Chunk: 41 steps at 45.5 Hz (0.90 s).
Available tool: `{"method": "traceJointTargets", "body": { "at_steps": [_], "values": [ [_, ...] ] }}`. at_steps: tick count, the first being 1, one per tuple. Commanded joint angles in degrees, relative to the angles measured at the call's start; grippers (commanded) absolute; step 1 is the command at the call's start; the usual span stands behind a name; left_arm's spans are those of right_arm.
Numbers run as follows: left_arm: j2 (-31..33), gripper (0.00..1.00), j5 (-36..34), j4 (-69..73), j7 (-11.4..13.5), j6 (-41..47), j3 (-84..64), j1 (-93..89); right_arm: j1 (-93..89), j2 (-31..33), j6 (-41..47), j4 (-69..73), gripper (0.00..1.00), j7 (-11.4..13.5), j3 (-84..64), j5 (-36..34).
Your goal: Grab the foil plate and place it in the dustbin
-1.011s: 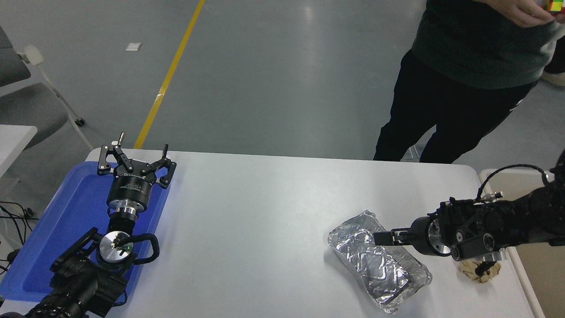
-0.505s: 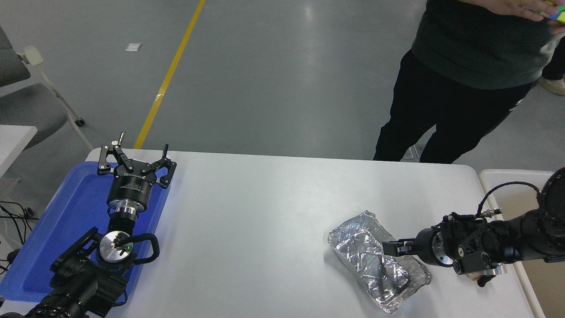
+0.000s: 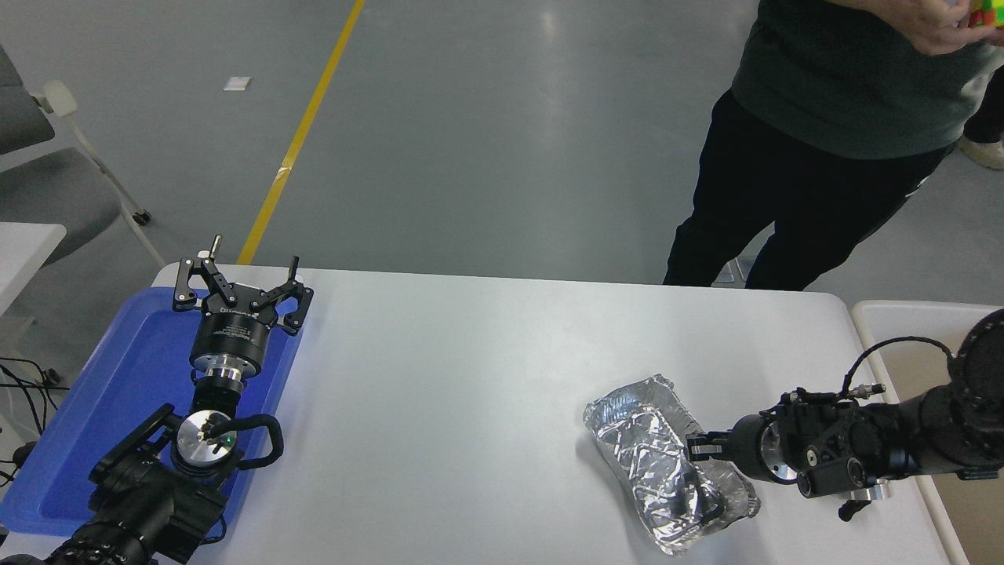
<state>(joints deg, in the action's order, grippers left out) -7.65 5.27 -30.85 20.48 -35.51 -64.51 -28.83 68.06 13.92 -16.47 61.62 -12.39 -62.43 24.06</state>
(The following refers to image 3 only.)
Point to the blue plastic tray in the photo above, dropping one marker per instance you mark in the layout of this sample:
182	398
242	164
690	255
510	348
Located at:
118	377

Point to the person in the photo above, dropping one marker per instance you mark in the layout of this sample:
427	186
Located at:
984	153
823	94

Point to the grey office chair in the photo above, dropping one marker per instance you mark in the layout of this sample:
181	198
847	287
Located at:
55	188

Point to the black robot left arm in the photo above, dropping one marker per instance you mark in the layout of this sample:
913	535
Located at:
141	502

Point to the white paper scrap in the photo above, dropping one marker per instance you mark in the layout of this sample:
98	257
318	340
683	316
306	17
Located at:
237	83

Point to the person's hand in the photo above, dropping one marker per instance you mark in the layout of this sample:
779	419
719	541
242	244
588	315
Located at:
933	23

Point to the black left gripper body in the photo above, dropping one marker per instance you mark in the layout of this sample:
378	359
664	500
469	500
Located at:
231	333

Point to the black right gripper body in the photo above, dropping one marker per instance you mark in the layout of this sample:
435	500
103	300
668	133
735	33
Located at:
749	447

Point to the silver foil tray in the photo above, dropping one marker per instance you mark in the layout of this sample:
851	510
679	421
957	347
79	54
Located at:
639	447

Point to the large pale bin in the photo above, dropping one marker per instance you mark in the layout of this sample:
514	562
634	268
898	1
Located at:
973	534

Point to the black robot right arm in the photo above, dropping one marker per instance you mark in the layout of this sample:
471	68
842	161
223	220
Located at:
941	424

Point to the white side table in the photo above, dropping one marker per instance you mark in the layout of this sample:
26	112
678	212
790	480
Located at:
23	251

